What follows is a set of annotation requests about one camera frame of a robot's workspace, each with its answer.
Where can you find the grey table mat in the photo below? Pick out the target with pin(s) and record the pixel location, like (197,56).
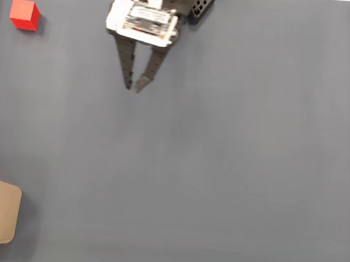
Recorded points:
(222,157)

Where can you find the red cube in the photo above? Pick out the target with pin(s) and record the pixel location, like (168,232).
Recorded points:
(22,14)

